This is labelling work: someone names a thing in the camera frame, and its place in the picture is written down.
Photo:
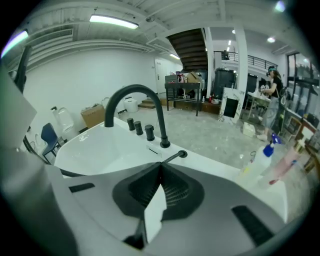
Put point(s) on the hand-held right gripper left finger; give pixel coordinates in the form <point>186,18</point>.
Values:
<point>125,197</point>

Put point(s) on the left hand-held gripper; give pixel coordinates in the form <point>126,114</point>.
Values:
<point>22,200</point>

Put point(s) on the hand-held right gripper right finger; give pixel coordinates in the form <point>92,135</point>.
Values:
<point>185,197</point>

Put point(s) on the black round shower head holder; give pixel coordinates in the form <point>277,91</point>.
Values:
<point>184,153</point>

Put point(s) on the blue chair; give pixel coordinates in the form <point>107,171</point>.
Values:
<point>48,136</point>

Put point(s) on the black faucet knob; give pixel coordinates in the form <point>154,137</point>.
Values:
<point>138,128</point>
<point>149,132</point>
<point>131,124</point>

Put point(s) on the white blue-nozzle spray bottle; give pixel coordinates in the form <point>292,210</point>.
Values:
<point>257,165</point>

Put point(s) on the brown cardboard box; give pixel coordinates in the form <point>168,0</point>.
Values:
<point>93,116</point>

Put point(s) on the white urinal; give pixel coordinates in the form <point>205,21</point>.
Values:
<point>63,120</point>

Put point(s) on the marble panel with black opening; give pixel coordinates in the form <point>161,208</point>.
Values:
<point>226,117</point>

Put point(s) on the black curved faucet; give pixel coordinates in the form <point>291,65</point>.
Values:
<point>160,110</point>

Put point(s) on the white toilet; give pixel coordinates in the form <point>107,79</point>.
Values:
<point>131,105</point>

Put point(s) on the small white box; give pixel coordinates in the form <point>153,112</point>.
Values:
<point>248,128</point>

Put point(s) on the pink pump bottle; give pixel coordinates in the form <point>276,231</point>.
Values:
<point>287,162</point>

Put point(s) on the black metal table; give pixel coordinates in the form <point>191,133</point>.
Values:
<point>182,86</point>

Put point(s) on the open cardboard box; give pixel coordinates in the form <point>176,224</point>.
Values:
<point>193,78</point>

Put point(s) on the black cabinet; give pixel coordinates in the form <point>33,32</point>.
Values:
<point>225,82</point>

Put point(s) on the white work table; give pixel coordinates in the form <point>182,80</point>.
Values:
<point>257,96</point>

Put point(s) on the dark wooden staircase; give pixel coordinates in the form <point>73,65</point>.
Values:
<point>190,50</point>

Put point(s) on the black balcony railing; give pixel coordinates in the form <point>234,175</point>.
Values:
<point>257,60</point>

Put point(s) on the long ceiling light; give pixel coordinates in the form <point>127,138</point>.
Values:
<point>112,21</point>
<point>13,42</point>

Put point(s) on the wooden furniture frame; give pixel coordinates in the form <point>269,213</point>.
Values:
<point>305,135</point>

